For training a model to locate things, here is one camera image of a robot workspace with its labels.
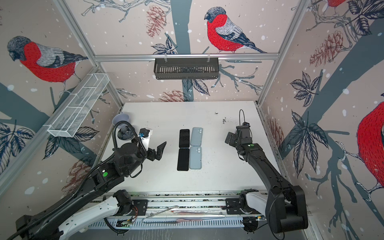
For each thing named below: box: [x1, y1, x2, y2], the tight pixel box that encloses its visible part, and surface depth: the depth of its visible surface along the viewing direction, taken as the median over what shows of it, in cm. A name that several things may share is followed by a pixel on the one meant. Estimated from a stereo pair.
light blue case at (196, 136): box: [190, 127, 203, 147], surface depth 103 cm
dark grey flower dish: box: [117, 126, 134, 140], surface depth 102 cm
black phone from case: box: [177, 148, 190, 171], surface depth 92 cm
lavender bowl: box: [112, 113, 130, 127], surface depth 108 cm
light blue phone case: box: [189, 146, 202, 170], surface depth 92 cm
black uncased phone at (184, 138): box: [179, 129, 190, 148], surface depth 103 cm
